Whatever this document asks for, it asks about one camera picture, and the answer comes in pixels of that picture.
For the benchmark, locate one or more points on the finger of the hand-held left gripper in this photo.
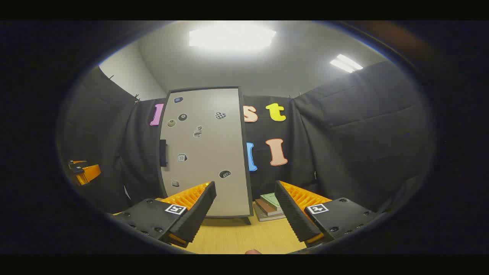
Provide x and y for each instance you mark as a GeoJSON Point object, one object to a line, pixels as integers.
{"type": "Point", "coordinates": [77, 166]}
{"type": "Point", "coordinates": [88, 173]}

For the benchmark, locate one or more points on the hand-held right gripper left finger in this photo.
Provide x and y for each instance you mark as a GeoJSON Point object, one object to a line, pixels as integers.
{"type": "Point", "coordinates": [195, 217]}

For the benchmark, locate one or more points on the small ceiling light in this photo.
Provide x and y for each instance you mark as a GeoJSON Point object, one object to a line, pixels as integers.
{"type": "Point", "coordinates": [345, 63]}

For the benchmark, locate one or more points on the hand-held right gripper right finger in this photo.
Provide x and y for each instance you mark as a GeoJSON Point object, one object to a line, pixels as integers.
{"type": "Point", "coordinates": [292, 214]}

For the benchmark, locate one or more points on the black backdrop cloth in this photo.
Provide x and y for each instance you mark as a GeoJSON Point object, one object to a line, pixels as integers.
{"type": "Point", "coordinates": [344, 133]}

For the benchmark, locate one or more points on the brown book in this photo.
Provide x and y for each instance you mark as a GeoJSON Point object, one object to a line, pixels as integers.
{"type": "Point", "coordinates": [267, 208]}

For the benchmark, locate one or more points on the grey cabinet door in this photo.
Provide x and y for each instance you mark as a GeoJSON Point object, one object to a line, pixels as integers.
{"type": "Point", "coordinates": [206, 152]}

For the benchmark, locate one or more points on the white book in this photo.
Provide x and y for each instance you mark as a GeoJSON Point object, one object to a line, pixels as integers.
{"type": "Point", "coordinates": [267, 217]}

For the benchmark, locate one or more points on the large ceiling light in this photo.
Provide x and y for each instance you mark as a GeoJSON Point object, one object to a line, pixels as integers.
{"type": "Point", "coordinates": [231, 38]}

